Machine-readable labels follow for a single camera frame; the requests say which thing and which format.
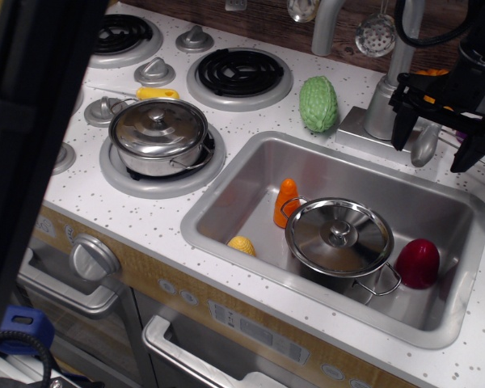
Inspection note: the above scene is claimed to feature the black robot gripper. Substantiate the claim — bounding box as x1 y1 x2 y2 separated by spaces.
389 60 485 173

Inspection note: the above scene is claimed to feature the silver faucet lever handle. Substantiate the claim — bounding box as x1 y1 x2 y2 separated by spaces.
411 122 441 167

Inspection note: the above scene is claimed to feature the black foreground robot arm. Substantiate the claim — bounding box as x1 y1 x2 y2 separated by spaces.
0 1 108 324

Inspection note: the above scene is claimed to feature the purple toy eggplant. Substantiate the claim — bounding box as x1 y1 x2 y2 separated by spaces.
455 131 467 142

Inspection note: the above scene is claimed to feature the orange toy pumpkin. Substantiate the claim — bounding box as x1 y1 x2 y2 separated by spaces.
415 69 454 112

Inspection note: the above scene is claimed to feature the silver toy faucet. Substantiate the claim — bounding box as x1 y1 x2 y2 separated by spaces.
310 0 433 169

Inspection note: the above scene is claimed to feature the green bumpy toy vegetable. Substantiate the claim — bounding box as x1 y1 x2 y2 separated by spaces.
299 76 338 133

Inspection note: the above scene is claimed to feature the silver toy sink basin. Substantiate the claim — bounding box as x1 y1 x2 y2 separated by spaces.
181 132 485 349

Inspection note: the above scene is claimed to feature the red toy egg-shaped fruit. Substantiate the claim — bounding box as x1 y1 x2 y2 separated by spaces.
394 238 440 289

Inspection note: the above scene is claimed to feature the steel pot in sink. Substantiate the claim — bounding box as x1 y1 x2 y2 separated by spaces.
285 196 402 304

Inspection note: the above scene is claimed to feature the orange toy carrot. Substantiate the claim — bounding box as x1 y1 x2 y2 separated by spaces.
273 178 300 228

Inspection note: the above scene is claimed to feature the hanging clear ladle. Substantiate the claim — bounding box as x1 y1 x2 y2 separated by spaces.
287 0 320 23

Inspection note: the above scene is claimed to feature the back right stove burner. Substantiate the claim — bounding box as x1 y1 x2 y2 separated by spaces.
187 48 293 112

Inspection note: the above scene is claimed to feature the stove burner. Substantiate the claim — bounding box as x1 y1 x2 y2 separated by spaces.
187 48 293 112
99 125 226 200
88 14 163 69

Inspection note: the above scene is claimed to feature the yellow toy corn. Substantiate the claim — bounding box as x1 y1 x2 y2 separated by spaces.
228 235 256 257

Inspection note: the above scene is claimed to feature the silver stove knob back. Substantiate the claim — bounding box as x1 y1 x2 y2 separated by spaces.
175 25 214 53

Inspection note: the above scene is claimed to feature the silver stove knob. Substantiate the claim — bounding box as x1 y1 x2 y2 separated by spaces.
175 25 214 53
133 57 175 87
52 142 76 175
84 96 127 128

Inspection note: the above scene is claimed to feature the front left stove burner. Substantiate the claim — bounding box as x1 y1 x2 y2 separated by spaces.
99 125 226 200

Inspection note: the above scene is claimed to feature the steel pot on stove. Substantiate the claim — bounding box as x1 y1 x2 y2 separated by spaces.
108 98 213 177

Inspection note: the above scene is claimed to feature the grey dishwasher control panel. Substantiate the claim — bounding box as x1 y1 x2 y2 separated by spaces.
207 300 310 365

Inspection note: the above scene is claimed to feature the silver stove knob middle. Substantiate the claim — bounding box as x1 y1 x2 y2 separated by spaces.
133 57 175 87

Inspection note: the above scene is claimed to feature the back left stove burner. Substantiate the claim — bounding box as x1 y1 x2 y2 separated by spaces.
88 14 163 69

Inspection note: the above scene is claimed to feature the silver stove knob front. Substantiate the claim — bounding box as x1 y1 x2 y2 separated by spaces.
84 96 127 128

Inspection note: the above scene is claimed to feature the silver round oven knob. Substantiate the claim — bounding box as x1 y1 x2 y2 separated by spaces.
69 234 120 282

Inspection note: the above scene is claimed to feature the silver stove knob far left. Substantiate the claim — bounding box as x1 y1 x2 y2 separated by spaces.
52 142 76 175

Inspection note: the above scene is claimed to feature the blue plastic clamp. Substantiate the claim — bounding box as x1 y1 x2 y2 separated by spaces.
0 305 55 355

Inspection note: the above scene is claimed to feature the yellow toy handle piece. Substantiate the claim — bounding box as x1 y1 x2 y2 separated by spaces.
135 86 179 99

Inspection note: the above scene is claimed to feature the silver dishwasher door handle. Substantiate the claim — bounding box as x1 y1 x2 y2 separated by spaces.
142 315 284 388

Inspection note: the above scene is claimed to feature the silver oven door handle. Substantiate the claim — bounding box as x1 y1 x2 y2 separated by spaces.
18 247 120 319

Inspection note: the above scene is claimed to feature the black braided cable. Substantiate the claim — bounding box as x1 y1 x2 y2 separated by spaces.
0 330 53 388

